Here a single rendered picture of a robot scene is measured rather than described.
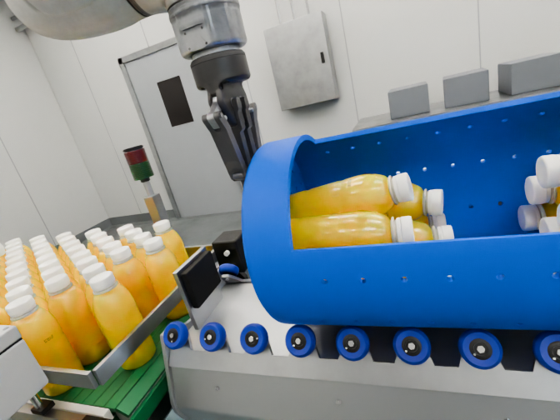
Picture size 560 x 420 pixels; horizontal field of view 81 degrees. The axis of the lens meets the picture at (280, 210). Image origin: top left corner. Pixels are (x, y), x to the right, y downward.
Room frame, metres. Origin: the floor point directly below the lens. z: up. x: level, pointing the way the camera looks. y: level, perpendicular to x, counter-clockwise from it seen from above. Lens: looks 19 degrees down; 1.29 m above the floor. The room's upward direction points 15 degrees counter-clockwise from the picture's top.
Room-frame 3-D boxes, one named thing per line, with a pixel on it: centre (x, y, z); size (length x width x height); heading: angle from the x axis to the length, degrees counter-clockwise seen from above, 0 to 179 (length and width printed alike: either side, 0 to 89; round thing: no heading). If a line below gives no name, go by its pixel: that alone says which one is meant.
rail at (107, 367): (0.60, 0.26, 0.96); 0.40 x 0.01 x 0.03; 157
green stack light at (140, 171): (1.05, 0.39, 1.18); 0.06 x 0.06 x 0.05
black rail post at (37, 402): (0.45, 0.47, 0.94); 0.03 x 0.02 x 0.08; 67
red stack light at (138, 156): (1.05, 0.39, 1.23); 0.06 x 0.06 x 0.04
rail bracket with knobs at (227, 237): (0.77, 0.14, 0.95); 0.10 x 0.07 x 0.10; 157
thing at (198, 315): (0.57, 0.18, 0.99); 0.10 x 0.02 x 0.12; 157
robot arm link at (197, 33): (0.48, 0.03, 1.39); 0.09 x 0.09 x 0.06
